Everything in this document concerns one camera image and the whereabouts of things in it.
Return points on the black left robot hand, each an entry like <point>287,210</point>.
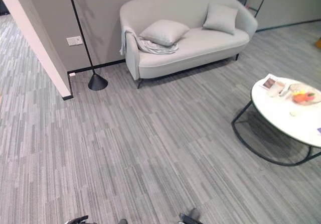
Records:
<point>78,220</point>

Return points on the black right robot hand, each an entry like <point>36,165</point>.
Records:
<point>190,216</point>

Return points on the black clothes rack cone base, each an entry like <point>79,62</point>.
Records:
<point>96,82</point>

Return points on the light grey two-seat sofa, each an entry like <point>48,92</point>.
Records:
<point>200,45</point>

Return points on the round white coffee table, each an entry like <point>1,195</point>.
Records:
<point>281,118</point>

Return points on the small white baseboard socket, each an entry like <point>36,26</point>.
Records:
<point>72,74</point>

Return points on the purple card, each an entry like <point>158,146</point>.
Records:
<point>319,131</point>

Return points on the printed booklet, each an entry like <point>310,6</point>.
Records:
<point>268,81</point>

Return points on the orange fruit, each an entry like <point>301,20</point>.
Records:
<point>300,98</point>

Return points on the glass fruit bowl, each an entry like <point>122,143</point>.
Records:
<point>304,101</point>

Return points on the yellow fruit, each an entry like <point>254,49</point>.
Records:
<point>303,92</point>

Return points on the grey garment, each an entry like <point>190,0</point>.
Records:
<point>153,47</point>

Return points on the grey square cushion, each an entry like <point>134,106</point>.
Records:
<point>163,32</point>
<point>220,18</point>

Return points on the yellow object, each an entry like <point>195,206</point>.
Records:
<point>318,42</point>

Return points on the white wall socket panel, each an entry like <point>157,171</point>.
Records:
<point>74,40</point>

